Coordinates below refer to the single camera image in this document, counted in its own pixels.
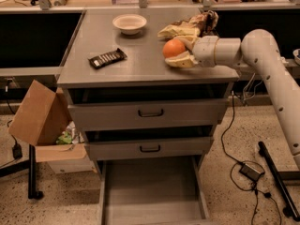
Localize black snack bar wrapper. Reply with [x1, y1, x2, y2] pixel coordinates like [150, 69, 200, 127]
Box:
[89, 48, 128, 69]

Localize grey drawer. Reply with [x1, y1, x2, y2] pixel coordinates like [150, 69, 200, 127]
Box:
[68, 99, 226, 131]
[97, 157, 217, 225]
[85, 137, 214, 160]

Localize black table leg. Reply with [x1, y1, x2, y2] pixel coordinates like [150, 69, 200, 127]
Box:
[0, 145, 44, 200]
[258, 142, 300, 222]

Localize crumpled chip bag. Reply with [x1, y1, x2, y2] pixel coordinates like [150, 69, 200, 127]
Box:
[157, 10, 218, 38]

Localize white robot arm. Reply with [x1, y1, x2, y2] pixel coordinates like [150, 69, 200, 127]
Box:
[165, 29, 300, 168]

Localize black plug adapter left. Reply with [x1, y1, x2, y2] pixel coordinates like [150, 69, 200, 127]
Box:
[12, 143, 23, 159]

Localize orange fruit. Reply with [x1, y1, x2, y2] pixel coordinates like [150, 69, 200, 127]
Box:
[162, 38, 186, 58]

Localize green snack packet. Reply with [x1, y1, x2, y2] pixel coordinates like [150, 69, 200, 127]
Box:
[56, 131, 72, 144]

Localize brown cardboard box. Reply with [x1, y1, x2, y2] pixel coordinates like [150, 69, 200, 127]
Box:
[8, 80, 94, 173]

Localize black power cable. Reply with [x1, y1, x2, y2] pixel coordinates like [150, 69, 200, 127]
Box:
[220, 91, 283, 225]

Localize black table leg right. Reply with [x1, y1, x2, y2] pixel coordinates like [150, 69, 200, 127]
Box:
[258, 142, 300, 222]

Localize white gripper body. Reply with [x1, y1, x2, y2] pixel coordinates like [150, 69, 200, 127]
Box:
[192, 36, 219, 68]

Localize black power adapter brick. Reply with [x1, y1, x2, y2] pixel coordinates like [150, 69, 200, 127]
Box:
[239, 164, 264, 182]

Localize black table leg left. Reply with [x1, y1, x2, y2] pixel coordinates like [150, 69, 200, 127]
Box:
[0, 145, 44, 200]

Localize grey drawer cabinet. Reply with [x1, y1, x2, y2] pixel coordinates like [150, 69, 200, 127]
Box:
[57, 7, 241, 225]

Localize white bowl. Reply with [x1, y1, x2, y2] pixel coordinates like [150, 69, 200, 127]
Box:
[112, 14, 147, 36]

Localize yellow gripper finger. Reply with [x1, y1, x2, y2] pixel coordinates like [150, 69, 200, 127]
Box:
[165, 52, 198, 68]
[177, 36, 199, 50]

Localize grey top drawer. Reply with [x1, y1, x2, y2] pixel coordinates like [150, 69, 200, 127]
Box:
[68, 99, 226, 131]

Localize grey bottom drawer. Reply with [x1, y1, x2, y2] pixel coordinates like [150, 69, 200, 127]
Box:
[97, 157, 217, 225]

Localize grey middle drawer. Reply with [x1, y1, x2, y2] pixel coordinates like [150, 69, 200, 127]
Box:
[85, 137, 214, 160]

